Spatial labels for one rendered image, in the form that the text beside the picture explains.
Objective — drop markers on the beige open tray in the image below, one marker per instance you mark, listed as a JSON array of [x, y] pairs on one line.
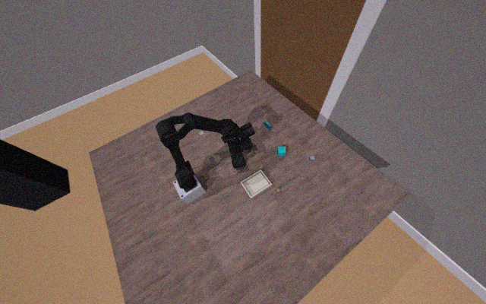
[[256, 184]]

